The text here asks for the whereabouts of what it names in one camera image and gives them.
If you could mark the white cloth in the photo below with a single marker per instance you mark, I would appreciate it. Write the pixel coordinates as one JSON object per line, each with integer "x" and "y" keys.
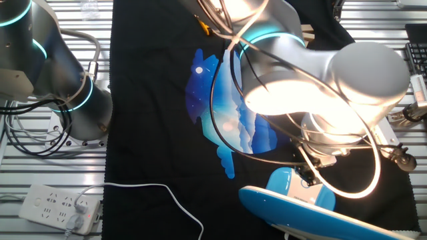
{"x": 405, "y": 235}

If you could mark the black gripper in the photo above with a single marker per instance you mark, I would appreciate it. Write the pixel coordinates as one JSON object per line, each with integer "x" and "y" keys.
{"x": 308, "y": 169}

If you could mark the black keyboard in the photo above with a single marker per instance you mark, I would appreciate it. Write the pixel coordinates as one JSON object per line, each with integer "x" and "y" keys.
{"x": 417, "y": 58}

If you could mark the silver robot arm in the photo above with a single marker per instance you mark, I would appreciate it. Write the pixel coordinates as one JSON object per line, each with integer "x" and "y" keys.
{"x": 333, "y": 76}

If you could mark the clear plastic bag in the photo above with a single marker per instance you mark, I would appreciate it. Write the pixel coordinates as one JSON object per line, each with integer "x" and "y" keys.
{"x": 89, "y": 10}

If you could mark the black flat pad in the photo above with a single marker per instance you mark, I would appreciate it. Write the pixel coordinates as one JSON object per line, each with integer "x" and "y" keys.
{"x": 417, "y": 32}

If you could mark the blue and white plate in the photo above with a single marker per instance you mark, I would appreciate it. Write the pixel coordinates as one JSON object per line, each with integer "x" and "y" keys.
{"x": 300, "y": 213}

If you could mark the small white camera box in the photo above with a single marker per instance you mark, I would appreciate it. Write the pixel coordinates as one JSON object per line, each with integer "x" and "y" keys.
{"x": 418, "y": 88}

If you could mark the metal camera clamp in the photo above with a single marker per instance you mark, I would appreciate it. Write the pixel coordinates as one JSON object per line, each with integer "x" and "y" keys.
{"x": 405, "y": 115}

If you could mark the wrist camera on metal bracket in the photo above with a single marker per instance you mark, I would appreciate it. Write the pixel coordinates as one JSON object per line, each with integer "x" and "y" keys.
{"x": 387, "y": 136}

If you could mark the black cloth with blue print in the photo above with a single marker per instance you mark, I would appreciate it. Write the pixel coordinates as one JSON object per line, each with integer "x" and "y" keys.
{"x": 150, "y": 150}

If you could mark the white power strip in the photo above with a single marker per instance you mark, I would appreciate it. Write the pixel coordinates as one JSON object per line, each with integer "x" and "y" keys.
{"x": 56, "y": 208}

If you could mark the wooden block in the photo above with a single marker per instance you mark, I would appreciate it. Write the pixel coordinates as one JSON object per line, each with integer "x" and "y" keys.
{"x": 307, "y": 36}
{"x": 308, "y": 29}

